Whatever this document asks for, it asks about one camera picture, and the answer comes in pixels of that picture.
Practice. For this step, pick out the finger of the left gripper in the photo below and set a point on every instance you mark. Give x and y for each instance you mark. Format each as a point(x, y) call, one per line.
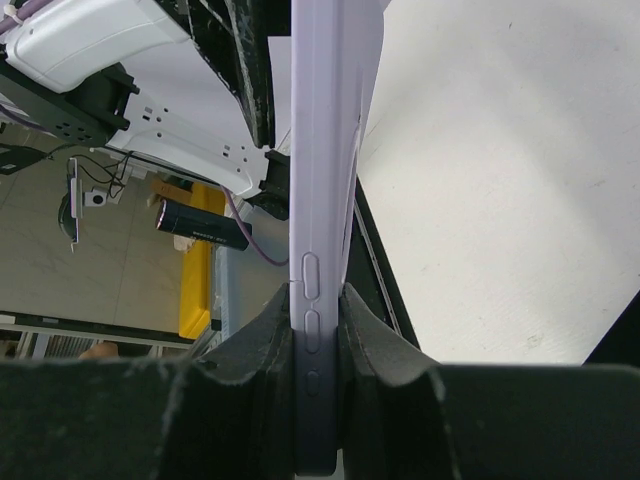
point(231, 37)

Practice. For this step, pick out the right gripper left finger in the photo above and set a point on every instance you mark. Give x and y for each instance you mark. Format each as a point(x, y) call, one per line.
point(224, 415)

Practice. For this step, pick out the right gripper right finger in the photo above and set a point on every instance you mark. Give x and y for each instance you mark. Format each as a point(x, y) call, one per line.
point(409, 417)

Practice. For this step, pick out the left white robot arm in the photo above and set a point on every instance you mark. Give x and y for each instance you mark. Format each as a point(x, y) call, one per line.
point(62, 64)

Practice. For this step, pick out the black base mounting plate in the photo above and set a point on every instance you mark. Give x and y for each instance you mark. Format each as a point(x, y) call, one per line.
point(370, 273)

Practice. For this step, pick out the black cylinder on floor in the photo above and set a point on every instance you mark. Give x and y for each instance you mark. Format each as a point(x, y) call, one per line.
point(198, 224)

